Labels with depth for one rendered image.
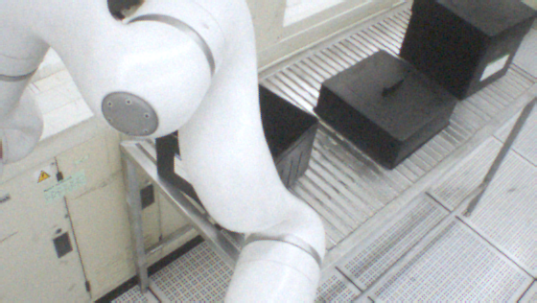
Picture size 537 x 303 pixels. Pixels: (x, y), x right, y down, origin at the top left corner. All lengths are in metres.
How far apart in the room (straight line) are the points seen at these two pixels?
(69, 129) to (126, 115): 0.91
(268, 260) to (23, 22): 0.42
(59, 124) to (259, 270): 0.78
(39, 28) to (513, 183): 2.47
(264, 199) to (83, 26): 0.29
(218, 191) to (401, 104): 0.99
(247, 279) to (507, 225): 1.97
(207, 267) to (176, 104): 1.68
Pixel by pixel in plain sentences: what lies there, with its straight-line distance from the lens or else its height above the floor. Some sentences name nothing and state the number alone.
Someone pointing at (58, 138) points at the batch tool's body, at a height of 0.85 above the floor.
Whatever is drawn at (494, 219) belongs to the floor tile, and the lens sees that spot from 2.61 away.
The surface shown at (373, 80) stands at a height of 0.86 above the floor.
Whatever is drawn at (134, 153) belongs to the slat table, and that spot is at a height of 0.76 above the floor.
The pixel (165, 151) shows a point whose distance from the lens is 1.32.
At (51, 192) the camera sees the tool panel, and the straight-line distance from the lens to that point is 1.51.
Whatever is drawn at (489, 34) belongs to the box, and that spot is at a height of 1.01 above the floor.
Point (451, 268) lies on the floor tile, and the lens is 2.36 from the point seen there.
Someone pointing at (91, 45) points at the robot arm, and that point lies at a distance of 0.51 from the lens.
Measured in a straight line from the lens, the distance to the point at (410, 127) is 1.50.
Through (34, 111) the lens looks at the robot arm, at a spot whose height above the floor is 1.27.
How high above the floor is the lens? 1.82
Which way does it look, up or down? 46 degrees down
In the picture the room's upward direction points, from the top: 10 degrees clockwise
